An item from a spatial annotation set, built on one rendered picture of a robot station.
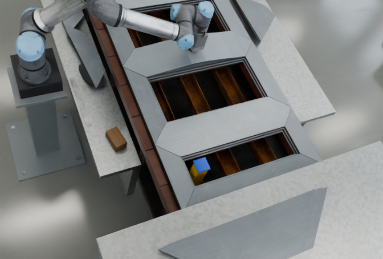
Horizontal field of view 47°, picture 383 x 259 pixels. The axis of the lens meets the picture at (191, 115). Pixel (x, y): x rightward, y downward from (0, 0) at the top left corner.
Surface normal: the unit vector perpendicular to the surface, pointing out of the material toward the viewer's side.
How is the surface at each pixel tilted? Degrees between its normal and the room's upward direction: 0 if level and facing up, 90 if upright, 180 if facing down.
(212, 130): 0
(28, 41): 12
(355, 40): 0
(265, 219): 0
